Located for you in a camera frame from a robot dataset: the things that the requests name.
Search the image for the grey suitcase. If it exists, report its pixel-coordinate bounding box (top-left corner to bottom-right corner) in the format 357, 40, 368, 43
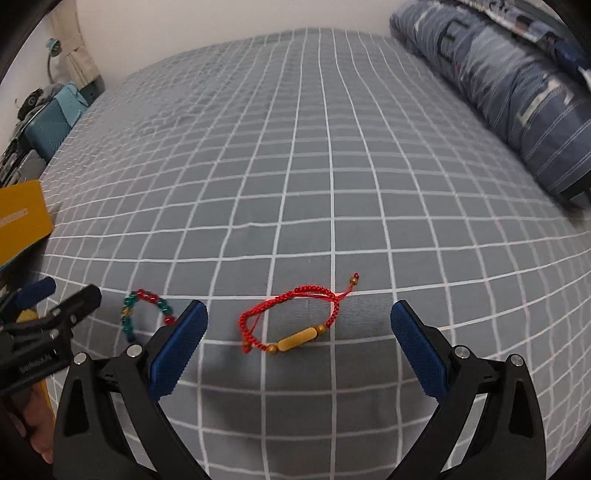
0, 138, 43, 189

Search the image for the grey patterned pillow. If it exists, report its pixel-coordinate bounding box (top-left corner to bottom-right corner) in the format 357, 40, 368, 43
389, 0, 591, 204

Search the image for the green and red bead bracelet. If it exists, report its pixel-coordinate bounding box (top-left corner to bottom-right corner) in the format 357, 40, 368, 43
121, 289, 177, 344

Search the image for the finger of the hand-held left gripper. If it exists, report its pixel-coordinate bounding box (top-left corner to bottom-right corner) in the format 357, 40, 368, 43
0, 285, 102, 343
0, 277, 57, 319

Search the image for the bed with grey checked sheet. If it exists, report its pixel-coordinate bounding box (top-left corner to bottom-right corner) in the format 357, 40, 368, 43
28, 28, 591, 480

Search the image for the patterned cloth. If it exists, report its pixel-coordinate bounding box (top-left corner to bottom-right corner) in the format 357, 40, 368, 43
457, 0, 591, 88

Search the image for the white cardboard box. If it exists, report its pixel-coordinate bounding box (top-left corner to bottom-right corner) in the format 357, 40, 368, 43
0, 180, 55, 271

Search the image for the beige curtain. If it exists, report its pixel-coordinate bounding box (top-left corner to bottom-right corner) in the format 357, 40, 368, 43
48, 0, 105, 91

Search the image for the person's left hand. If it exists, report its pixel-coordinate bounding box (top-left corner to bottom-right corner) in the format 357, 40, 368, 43
8, 379, 56, 464

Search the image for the red cord bracelet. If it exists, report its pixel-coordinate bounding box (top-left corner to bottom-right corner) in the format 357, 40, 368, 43
239, 272, 361, 356

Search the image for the blue desk lamp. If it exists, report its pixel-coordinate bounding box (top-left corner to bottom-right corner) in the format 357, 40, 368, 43
44, 39, 64, 85

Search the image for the pile of dark clothes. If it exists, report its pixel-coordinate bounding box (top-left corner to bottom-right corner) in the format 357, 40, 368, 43
16, 85, 62, 117

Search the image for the blue suitcase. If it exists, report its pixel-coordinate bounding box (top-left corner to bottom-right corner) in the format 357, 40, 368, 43
25, 99, 90, 161

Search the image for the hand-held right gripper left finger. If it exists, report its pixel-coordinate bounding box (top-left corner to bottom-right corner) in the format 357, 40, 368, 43
52, 300, 211, 480

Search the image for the teal cloth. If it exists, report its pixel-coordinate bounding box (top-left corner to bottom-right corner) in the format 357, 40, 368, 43
53, 83, 89, 125

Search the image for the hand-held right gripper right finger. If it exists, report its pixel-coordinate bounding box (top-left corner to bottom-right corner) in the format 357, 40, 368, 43
390, 300, 550, 480

